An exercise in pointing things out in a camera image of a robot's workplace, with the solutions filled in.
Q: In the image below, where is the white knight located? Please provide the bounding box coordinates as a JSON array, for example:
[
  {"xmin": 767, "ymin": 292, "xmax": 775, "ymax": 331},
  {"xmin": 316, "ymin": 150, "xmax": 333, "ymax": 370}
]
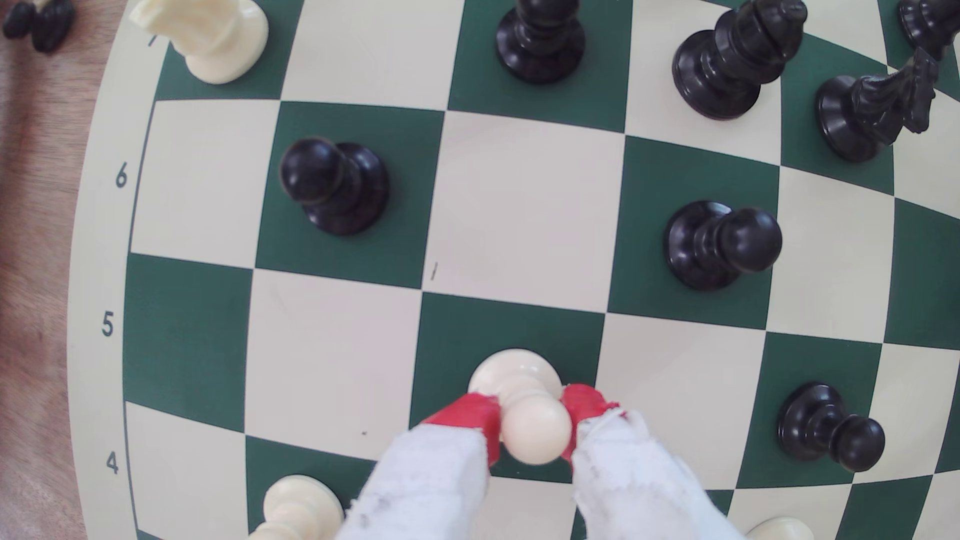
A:
[{"xmin": 129, "ymin": 0, "xmax": 270, "ymax": 85}]

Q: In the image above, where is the white pawn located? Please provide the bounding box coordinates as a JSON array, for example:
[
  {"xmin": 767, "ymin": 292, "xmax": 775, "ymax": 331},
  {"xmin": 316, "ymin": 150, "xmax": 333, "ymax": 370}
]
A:
[
  {"xmin": 467, "ymin": 348, "xmax": 575, "ymax": 466},
  {"xmin": 247, "ymin": 474, "xmax": 346, "ymax": 540}
]

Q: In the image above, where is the black rook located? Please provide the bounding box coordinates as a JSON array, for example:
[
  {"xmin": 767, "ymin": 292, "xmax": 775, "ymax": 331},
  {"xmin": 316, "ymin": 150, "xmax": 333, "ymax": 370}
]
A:
[{"xmin": 897, "ymin": 0, "xmax": 960, "ymax": 63}]

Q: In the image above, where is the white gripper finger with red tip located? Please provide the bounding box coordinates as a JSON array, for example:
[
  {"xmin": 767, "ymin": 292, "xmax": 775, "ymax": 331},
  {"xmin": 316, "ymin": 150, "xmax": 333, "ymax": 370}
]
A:
[
  {"xmin": 561, "ymin": 383, "xmax": 748, "ymax": 540},
  {"xmin": 336, "ymin": 392, "xmax": 503, "ymax": 540}
]

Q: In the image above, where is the black bishop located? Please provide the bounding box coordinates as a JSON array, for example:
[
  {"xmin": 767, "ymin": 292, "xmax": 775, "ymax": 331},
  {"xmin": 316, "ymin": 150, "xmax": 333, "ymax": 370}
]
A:
[{"xmin": 671, "ymin": 0, "xmax": 810, "ymax": 121}]

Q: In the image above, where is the small black object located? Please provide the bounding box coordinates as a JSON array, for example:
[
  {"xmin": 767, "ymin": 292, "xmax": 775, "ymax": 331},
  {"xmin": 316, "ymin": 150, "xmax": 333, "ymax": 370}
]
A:
[
  {"xmin": 1, "ymin": 1, "xmax": 37, "ymax": 40},
  {"xmin": 30, "ymin": 0, "xmax": 76, "ymax": 54}
]

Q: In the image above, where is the black knight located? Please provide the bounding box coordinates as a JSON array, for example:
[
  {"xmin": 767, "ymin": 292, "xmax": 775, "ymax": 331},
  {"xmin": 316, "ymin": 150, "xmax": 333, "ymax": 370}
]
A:
[{"xmin": 816, "ymin": 46, "xmax": 940, "ymax": 164}]

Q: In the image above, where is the black pawn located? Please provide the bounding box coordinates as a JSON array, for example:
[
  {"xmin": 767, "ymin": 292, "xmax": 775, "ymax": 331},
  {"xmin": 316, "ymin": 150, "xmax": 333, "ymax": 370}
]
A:
[
  {"xmin": 495, "ymin": 0, "xmax": 587, "ymax": 85},
  {"xmin": 279, "ymin": 136, "xmax": 390, "ymax": 237},
  {"xmin": 663, "ymin": 199, "xmax": 784, "ymax": 292},
  {"xmin": 776, "ymin": 381, "xmax": 887, "ymax": 474}
]

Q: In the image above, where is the white queen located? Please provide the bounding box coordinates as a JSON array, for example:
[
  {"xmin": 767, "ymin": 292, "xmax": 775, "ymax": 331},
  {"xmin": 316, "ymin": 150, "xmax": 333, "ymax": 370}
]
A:
[{"xmin": 744, "ymin": 516, "xmax": 816, "ymax": 540}]

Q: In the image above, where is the green and cream chess mat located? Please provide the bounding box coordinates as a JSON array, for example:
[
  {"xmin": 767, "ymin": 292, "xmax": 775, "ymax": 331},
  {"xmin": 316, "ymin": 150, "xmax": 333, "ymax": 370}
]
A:
[{"xmin": 66, "ymin": 0, "xmax": 960, "ymax": 540}]

